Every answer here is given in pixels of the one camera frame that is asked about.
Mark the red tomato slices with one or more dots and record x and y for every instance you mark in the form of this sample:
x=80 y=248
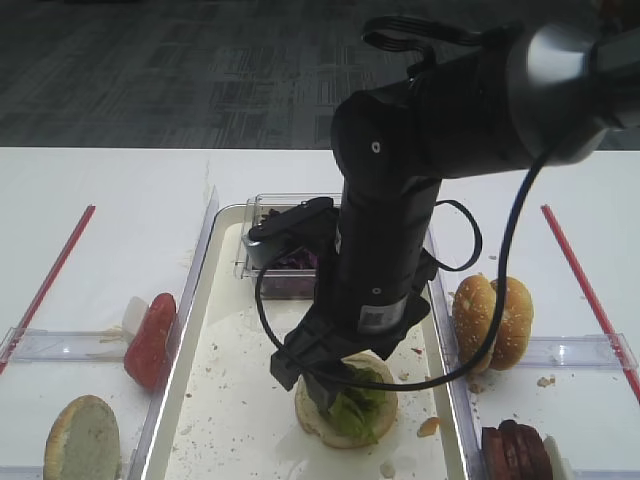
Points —
x=147 y=353

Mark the sesame bun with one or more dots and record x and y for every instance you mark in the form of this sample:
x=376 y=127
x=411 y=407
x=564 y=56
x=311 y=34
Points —
x=473 y=309
x=516 y=325

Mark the red strip left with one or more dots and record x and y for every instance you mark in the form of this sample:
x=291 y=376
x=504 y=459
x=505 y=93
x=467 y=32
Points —
x=47 y=285

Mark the clear holder upper left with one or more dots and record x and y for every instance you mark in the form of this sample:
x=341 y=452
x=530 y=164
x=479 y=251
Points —
x=28 y=345

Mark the clear holder lower right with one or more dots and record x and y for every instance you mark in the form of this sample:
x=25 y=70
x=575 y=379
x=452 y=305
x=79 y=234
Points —
x=606 y=474

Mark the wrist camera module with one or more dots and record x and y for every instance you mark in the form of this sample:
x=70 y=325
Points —
x=309 y=225

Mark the red strip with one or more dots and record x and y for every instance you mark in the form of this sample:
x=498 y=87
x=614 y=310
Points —
x=47 y=285
x=605 y=324

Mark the clear holder upper right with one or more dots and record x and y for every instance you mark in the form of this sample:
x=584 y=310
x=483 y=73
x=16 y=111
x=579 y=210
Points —
x=608 y=352

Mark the red strip right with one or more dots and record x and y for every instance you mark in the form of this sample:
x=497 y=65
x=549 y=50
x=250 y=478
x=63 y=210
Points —
x=605 y=324

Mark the shredded purple cabbage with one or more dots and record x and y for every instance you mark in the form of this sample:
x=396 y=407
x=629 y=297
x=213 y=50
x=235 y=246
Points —
x=290 y=277

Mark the white metal tray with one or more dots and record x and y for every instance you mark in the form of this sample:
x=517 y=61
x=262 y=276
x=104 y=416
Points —
x=225 y=417

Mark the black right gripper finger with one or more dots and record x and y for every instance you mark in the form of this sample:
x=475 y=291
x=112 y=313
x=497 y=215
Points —
x=322 y=391

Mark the white plastic block left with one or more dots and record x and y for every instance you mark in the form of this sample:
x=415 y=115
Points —
x=134 y=315

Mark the stack of meat patties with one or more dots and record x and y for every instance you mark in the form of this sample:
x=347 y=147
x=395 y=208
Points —
x=515 y=451

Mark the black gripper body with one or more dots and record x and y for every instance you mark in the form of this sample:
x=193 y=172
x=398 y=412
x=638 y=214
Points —
x=317 y=341

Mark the clear holder lower left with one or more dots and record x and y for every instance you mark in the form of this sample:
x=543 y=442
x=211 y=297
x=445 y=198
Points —
x=21 y=473

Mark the clear plastic salad container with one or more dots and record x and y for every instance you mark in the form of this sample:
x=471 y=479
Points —
x=269 y=201

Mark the sesame bun front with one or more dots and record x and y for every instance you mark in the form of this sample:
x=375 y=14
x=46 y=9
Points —
x=473 y=309

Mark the clear acrylic rail right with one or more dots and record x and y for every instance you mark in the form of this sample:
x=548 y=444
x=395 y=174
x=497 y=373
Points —
x=450 y=240

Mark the upright bun slice left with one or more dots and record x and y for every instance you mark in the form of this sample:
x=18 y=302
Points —
x=83 y=442

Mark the sesame bun rear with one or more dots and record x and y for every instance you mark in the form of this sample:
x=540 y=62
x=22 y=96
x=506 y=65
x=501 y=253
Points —
x=516 y=325

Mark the white plastic block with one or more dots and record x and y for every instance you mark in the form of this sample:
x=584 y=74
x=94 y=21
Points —
x=560 y=466
x=134 y=315

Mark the white plastic block right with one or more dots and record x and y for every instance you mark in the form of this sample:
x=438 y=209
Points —
x=560 y=466

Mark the clear acrylic rail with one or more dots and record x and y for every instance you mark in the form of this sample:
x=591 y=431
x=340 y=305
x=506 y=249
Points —
x=450 y=240
x=147 y=458

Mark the clear acrylic rail left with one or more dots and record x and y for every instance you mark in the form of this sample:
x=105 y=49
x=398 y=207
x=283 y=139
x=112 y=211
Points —
x=147 y=458

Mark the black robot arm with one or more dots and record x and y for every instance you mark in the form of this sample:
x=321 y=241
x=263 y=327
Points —
x=478 y=103

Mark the green lettuce leaves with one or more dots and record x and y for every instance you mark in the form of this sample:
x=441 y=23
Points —
x=357 y=412

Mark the clear holder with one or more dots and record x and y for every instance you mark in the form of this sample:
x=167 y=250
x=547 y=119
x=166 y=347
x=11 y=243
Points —
x=28 y=345
x=21 y=473
x=608 y=352
x=606 y=474

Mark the bottom bun slice on tray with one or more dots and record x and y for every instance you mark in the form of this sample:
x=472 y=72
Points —
x=312 y=422

